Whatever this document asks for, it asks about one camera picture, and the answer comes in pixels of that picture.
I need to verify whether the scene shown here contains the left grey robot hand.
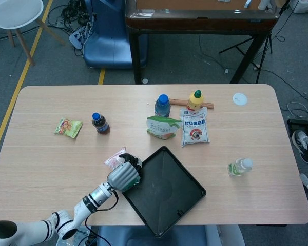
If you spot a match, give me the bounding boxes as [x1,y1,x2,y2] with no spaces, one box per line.
[107,153,144,193]

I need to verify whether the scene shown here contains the clear water bottle blue cap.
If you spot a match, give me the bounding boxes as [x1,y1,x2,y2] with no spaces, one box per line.
[154,94,171,118]

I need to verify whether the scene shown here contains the clear plastic bag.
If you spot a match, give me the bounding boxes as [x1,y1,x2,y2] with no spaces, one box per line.
[61,227,92,243]

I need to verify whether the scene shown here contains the green snack packet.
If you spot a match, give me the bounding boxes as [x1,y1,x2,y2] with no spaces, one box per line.
[53,117,84,139]

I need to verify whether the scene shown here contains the pink snack packet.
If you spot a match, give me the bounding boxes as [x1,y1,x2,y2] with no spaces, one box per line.
[104,146,142,192]

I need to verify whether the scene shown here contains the black floor pedal box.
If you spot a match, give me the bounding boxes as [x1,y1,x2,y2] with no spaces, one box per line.
[287,119,308,140]

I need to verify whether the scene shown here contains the white round lid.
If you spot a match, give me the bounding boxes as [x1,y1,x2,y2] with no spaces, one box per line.
[232,93,248,106]

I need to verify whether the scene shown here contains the dark tea bottle blue cap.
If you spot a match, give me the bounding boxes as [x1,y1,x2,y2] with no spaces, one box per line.
[91,112,111,135]

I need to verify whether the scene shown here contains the black floor cable bundle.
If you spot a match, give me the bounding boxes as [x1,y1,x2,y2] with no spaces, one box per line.
[47,0,95,33]

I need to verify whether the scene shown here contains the yellow squeeze bottle green cap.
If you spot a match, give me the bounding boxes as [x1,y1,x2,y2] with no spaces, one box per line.
[186,89,204,111]

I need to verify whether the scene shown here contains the brown mahjong table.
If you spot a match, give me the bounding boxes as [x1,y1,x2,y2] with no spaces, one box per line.
[125,0,278,85]

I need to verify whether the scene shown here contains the blue seat base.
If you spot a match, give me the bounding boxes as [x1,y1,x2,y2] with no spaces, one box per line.
[96,225,208,246]

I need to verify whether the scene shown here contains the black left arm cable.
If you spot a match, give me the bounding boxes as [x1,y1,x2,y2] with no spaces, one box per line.
[84,190,119,246]

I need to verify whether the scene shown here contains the white sugar bag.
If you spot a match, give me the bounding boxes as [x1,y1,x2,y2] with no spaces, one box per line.
[179,106,210,148]

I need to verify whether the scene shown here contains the grey black sneaker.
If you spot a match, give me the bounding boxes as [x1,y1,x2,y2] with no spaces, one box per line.
[291,130,308,165]

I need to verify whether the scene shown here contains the black tripod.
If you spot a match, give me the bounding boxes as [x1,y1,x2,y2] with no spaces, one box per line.
[219,0,292,55]

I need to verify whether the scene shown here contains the white power strip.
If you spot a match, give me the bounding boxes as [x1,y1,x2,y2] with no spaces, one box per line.
[68,25,90,50]

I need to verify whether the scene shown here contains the clear bottle green label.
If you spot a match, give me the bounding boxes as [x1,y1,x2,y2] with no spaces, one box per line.
[227,157,254,177]

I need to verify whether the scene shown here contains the wooden rolling pin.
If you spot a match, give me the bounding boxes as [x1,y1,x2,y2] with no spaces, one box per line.
[168,98,215,109]

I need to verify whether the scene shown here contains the green white corn starch bag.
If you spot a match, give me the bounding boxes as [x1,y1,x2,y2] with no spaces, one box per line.
[146,115,182,141]

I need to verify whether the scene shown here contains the black square plastic tray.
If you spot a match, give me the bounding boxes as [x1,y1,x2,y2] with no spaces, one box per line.
[120,146,207,238]

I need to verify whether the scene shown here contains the white chair wooden legs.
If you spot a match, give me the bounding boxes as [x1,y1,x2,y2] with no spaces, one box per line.
[0,0,66,67]

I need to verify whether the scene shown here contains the white robot body cover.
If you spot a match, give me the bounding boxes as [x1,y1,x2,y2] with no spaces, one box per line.
[205,224,246,246]

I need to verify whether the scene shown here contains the grey floor cable coil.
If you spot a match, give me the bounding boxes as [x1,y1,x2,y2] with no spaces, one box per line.
[286,101,308,116]

